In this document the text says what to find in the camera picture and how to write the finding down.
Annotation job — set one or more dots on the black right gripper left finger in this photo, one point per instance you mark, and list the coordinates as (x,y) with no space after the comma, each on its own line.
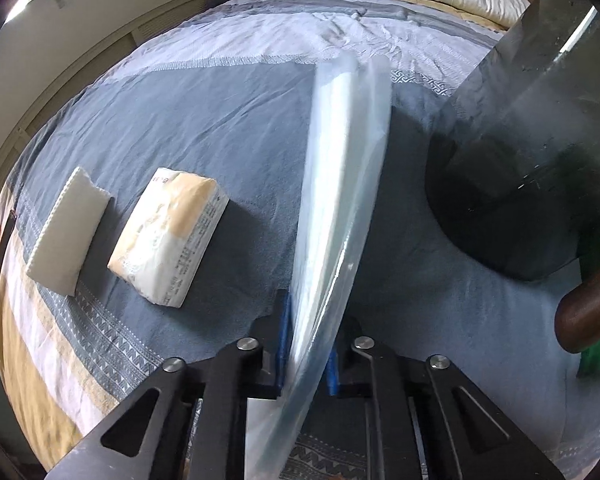
(188,420)

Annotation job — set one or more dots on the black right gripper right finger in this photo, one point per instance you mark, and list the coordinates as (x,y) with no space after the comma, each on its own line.
(427,419)

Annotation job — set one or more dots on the tissue pack beige white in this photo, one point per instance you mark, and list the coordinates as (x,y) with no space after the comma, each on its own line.
(162,244)

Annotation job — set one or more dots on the white knitted cloth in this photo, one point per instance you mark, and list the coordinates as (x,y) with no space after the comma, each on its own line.
(61,248)

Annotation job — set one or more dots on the clear plastic cloth pack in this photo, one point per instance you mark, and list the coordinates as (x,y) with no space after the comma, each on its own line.
(346,148)

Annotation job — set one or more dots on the striped blue bed quilt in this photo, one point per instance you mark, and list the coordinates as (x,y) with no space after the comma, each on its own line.
(65,363)

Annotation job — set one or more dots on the smoky glass pitcher wooden handle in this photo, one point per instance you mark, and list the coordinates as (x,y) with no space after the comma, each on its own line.
(513,167)

